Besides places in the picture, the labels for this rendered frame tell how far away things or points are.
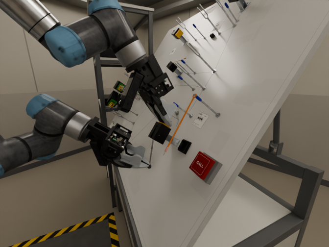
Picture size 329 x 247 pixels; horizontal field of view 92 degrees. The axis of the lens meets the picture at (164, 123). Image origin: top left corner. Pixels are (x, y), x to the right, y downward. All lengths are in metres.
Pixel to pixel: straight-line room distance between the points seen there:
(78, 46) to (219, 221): 0.69
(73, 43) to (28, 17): 0.15
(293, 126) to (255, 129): 2.26
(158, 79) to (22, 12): 0.34
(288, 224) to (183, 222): 0.47
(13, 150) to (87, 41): 0.31
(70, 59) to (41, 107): 0.17
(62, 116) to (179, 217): 0.39
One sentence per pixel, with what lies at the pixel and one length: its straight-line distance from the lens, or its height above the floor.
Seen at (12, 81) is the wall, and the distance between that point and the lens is 2.87.
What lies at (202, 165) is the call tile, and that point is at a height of 1.12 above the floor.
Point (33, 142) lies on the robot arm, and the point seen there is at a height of 1.15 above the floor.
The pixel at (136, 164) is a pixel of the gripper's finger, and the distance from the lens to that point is 0.50.
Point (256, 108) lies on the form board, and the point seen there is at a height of 1.24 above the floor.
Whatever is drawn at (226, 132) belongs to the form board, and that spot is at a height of 1.18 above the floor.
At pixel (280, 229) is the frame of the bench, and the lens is 0.78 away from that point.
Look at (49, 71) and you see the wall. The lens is 2.94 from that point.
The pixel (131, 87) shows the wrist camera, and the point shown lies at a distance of 0.44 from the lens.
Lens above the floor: 1.31
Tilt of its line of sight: 17 degrees down
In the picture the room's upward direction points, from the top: straight up
